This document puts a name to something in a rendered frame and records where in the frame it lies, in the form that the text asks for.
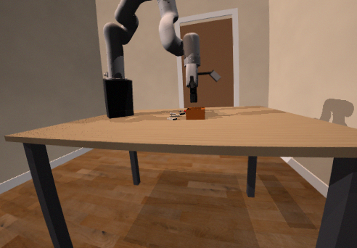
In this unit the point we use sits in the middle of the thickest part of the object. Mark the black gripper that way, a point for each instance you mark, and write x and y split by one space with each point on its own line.
192 79

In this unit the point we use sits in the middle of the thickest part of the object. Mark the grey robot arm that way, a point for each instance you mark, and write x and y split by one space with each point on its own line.
115 35

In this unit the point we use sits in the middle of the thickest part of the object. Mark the orange three-compartment bin rack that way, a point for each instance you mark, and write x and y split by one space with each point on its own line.
195 113

